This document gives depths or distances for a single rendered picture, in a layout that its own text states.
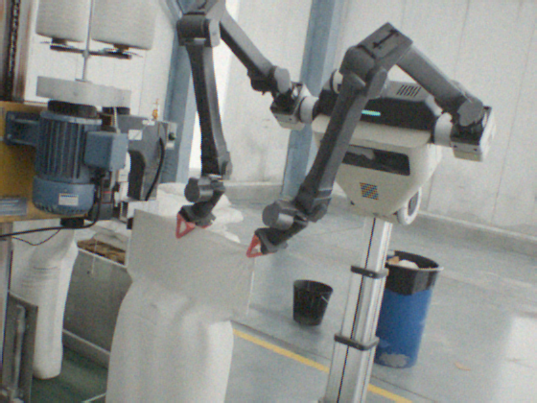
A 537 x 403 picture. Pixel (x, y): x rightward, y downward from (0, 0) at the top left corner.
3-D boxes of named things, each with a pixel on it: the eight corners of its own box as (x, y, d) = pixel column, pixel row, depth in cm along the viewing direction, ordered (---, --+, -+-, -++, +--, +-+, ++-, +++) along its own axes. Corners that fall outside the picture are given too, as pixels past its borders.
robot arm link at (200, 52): (220, 16, 151) (186, 16, 156) (205, 20, 147) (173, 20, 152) (238, 173, 170) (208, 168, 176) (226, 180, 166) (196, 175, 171)
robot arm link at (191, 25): (221, -17, 150) (191, -16, 155) (203, 30, 147) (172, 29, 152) (292, 76, 187) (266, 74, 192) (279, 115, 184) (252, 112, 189)
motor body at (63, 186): (104, 215, 158) (114, 121, 154) (56, 219, 145) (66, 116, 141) (66, 203, 166) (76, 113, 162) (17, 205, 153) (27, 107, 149)
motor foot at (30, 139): (65, 152, 157) (68, 119, 155) (25, 151, 147) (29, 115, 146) (43, 146, 162) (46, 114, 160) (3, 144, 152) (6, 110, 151)
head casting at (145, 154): (157, 201, 203) (169, 112, 199) (102, 203, 183) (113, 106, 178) (99, 183, 219) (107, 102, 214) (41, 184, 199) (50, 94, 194)
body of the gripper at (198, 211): (177, 209, 171) (191, 190, 168) (200, 207, 180) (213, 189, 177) (191, 225, 169) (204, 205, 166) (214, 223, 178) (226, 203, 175)
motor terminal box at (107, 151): (125, 178, 156) (130, 134, 155) (110, 181, 147) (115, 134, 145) (95, 173, 157) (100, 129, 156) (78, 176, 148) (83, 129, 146)
